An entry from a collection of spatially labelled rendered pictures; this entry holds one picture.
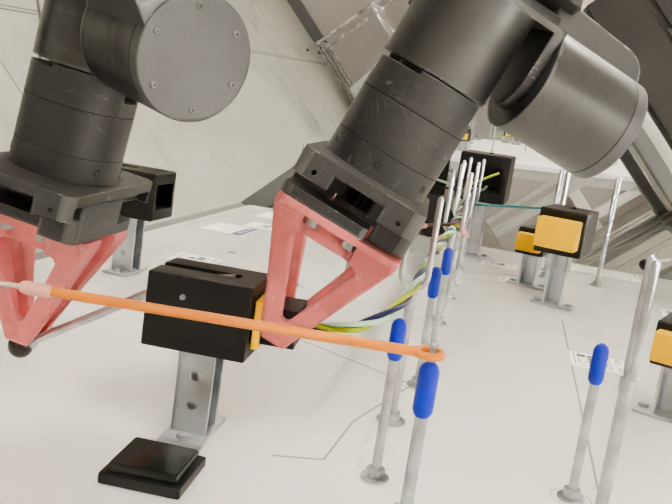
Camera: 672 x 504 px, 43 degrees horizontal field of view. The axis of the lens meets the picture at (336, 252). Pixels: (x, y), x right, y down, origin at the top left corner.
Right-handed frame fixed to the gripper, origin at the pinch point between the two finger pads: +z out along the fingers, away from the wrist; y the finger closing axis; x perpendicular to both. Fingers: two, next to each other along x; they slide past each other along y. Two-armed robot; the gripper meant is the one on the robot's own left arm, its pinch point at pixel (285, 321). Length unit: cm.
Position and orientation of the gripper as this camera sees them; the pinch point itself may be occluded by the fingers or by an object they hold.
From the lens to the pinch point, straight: 46.1
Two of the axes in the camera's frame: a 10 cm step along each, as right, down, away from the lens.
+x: -8.5, -5.3, 0.2
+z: -5.1, 8.4, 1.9
